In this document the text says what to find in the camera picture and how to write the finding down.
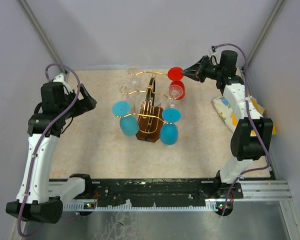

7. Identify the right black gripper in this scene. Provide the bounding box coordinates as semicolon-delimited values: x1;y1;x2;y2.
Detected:
180;55;222;84

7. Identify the red plastic wine glass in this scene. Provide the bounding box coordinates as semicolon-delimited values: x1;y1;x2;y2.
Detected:
167;66;186;100

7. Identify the clear wine glass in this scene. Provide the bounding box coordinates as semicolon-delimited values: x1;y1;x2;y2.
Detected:
165;84;183;109
127;65;141;88
118;80;135;104

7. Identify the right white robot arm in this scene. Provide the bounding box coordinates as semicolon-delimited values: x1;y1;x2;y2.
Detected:
182;50;274;199

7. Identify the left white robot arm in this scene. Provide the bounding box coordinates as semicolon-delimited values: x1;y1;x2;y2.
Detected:
5;73;97;224

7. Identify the left blue wine glass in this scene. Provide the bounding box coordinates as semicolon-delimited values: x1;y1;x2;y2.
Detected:
112;100;139;137

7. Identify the blue wine glass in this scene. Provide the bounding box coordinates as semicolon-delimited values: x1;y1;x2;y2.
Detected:
159;108;181;145
112;100;139;137

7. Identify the right blue wine glass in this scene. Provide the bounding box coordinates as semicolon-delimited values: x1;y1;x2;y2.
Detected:
159;108;181;145

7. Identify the patterned yellow cloth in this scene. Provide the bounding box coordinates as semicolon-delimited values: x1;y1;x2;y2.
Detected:
212;95;266;133

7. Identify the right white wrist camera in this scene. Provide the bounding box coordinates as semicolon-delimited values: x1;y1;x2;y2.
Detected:
209;45;219;56

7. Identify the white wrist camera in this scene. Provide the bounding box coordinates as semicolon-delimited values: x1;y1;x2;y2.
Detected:
209;45;219;56
51;73;73;92

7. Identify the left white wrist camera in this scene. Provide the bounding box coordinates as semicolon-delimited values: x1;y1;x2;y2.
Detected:
51;73;73;92

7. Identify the gold wire glass rack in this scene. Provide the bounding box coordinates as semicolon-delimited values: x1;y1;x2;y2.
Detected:
129;71;169;143

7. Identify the left aluminium corner post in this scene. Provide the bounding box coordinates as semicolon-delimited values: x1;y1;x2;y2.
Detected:
17;0;63;63

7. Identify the aluminium corner post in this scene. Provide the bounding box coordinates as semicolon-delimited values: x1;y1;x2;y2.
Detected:
247;0;287;67
17;0;63;63

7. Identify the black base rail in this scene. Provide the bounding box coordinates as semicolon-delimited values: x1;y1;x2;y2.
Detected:
48;177;291;217

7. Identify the right aluminium corner post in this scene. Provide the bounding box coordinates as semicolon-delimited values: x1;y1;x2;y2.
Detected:
247;0;287;67

